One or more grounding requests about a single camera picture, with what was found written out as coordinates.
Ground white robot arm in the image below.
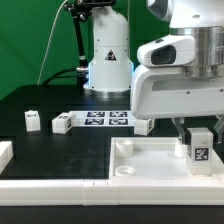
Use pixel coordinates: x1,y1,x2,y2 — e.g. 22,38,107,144
130,0,224,119

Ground white sheet with fiducial tags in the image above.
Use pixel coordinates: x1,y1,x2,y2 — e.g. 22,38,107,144
73,110,135,127

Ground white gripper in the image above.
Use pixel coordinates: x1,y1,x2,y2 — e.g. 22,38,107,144
131,65,224,144

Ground white cable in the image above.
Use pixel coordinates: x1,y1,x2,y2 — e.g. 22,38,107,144
37,0,69,86

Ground black cable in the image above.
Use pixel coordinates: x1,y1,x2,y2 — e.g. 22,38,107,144
41,67,81,86

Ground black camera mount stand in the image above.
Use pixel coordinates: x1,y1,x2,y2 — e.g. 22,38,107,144
63,0,118,88

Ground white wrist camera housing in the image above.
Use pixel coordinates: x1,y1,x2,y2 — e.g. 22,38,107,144
137,35,196,67

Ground white square tabletop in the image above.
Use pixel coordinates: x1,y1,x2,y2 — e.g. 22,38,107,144
109,137,224,180

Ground white U-shaped obstacle fence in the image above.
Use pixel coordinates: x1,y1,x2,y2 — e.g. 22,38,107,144
0,139,224,207

